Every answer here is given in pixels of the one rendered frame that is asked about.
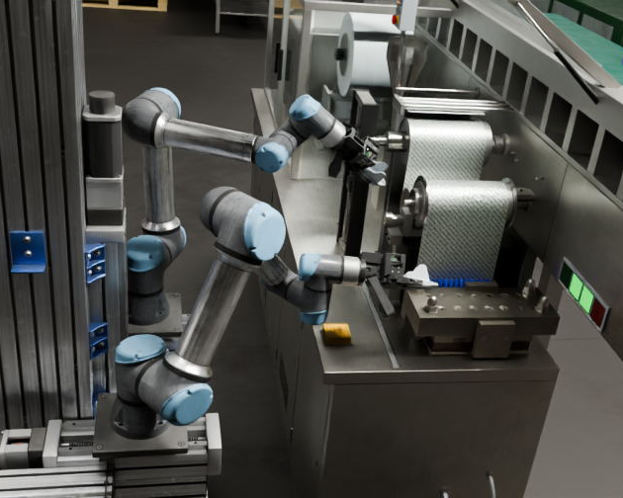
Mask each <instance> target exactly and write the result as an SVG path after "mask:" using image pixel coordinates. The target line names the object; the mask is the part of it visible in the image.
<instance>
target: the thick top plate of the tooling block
mask: <svg viewBox="0 0 623 498"><path fill-rule="evenodd" d="M523 290H524V288H498V290H497V291H466V290H465V289H464V288H434V289H432V290H424V292H425V294H424V295H415V294H413V293H412V292H411V291H412V290H404V296H403V302H402V306H403V308H404V310H405V312H406V315H407V317H408V319H409V321H410V323H411V326H412V328H413V330H414V332H415V334H416V336H476V332H477V327H478V322H479V321H491V320H513V321H514V323H515V324H516V325H515V329H514V333H513V335H556V332H557V329H558V325H559V322H560V318H561V316H560V315H559V314H558V313H557V311H556V310H555V309H554V307H553V306H552V305H551V303H550V302H549V308H548V309H549V312H548V313H545V314H544V313H540V312H538V311H536V309H535V307H536V306H537V305H538V301H539V300H540V298H541V296H543V294H542V292H541V291H540V290H539V289H538V288H536V289H535V292H536V293H535V295H527V294H525V293H523ZM432 295H434V296H436V298H437V303H438V307H437V310H438V312H437V313H436V314H429V313H426V312H425V311H424V307H425V305H426V302H427V301H428V299H429V298H430V297H431V296H432Z"/></svg>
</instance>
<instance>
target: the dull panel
mask: <svg viewBox="0 0 623 498"><path fill-rule="evenodd" d="M502 237H509V238H510V240H511V241H512V242H513V243H514V245H515V246H516V247H517V251H516V255H515V260H514V264H513V268H512V272H511V277H510V281H509V285H508V287H509V288H524V287H525V284H526V282H527V281H528V280H529V279H532V275H533V271H534V267H535V263H536V259H537V255H536V254H535V253H534V252H533V251H532V249H531V248H530V247H529V246H528V244H527V243H526V242H525V241H524V239H523V238H522V237H521V236H520V235H519V233H518V232H517V231H516V230H515V228H514V227H513V226H512V225H511V226H510V227H509V228H507V229H504V230H503V233H502Z"/></svg>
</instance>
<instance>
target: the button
mask: <svg viewBox="0 0 623 498"><path fill-rule="evenodd" d="M322 331H323V335H324V339H325V342H326V344H351V339H352V337H351V334H350V331H349V328H348V325H347V324H323V328H322Z"/></svg>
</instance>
